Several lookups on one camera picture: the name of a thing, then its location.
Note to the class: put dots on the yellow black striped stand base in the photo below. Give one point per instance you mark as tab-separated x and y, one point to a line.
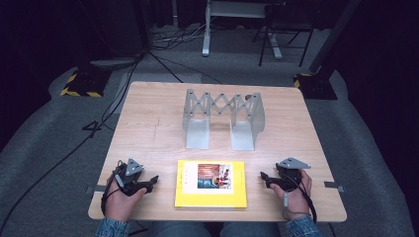
84	84
316	87

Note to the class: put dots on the dark equipment stand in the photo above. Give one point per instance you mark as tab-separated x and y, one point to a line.
122	33

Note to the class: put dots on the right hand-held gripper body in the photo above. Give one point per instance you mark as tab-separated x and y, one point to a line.
290	174

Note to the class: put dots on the yellow book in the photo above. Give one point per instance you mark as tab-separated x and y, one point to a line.
210	197

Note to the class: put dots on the person's right hand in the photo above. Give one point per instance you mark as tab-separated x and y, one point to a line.
294	200

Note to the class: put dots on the black slanted pole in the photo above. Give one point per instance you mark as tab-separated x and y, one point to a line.
332	36

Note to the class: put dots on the person's left hand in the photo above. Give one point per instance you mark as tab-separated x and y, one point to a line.
120	205

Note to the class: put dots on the grey metal expandable book rack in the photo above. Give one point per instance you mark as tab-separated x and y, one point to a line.
197	135

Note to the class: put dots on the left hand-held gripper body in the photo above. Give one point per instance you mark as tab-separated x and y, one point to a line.
129	177

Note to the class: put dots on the black chair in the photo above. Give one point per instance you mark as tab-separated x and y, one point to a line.
286	26

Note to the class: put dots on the white desk frame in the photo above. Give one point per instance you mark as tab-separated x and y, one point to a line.
207	36

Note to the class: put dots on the grey tape strip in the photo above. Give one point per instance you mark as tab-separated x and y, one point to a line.
334	186
97	189

